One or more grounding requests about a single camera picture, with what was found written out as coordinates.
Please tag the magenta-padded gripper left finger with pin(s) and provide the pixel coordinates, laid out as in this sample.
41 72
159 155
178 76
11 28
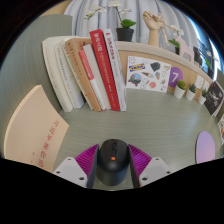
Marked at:
85 161

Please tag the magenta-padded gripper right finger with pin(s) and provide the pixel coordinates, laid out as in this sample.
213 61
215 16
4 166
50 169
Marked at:
140 160

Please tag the black computer mouse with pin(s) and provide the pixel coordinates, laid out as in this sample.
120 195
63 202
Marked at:
112 166

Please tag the round lilac mouse pad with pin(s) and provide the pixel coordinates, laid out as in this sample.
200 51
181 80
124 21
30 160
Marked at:
205 148

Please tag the beige paperback book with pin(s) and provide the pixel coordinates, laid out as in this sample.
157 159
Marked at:
33 130

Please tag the succulent in white pot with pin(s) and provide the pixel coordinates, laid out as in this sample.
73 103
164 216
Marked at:
202 98
191 93
180 90

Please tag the white book with red stripe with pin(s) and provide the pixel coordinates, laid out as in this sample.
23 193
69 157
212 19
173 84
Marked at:
96 80

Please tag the thin white book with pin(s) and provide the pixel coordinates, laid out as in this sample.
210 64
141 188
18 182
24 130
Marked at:
68 80

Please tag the white sticker sheet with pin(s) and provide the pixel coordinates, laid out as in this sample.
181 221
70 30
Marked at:
148 74

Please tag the brown kraft book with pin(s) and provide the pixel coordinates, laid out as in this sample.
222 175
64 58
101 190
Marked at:
81 73

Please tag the round purple number sticker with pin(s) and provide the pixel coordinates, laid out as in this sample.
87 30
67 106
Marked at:
175 76

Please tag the black cover book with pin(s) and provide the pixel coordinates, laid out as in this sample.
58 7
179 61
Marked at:
214 98

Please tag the thick white book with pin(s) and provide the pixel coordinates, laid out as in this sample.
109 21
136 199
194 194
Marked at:
53 70

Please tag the wooden hand model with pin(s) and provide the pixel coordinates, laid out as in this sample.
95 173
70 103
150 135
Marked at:
153 28

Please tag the grey white curtain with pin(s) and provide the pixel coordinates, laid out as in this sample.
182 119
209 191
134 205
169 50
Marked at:
96 20

